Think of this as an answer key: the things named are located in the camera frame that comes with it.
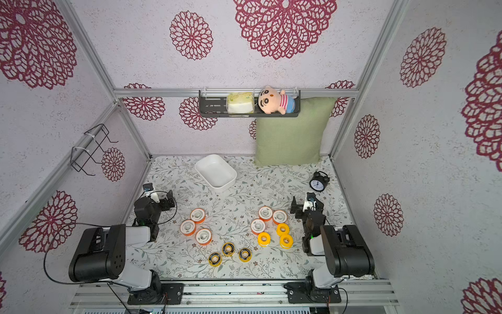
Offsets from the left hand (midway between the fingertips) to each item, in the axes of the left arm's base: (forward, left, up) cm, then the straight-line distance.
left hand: (162, 193), depth 93 cm
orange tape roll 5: (-9, -56, -8) cm, 57 cm away
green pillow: (+25, -64, +11) cm, 70 cm away
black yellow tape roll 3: (-26, -40, -8) cm, 48 cm away
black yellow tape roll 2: (-24, -32, -8) cm, 41 cm away
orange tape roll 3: (-18, -21, -7) cm, 29 cm away
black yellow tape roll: (-28, -27, -7) cm, 40 cm away
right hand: (-3, -67, +2) cm, 67 cm away
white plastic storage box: (+18, -22, -7) cm, 30 cm away
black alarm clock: (+9, -77, -3) cm, 78 cm away
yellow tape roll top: (-15, -57, -8) cm, 59 cm away
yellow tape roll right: (-21, -58, -8) cm, 62 cm away
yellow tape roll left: (-20, -48, -7) cm, 53 cm away
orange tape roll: (-8, -17, -7) cm, 20 cm away
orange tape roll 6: (-13, -45, -8) cm, 48 cm away
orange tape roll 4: (-7, -49, -8) cm, 51 cm away
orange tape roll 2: (-14, -13, -7) cm, 21 cm away
